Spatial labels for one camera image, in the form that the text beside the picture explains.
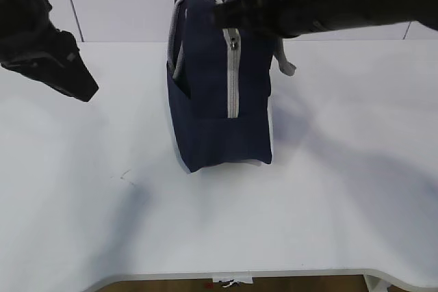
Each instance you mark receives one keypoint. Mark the navy blue lunch bag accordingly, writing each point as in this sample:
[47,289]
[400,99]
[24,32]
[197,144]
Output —
[219,87]

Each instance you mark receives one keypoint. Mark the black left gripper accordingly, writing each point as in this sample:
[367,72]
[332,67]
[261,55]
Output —
[33,46]

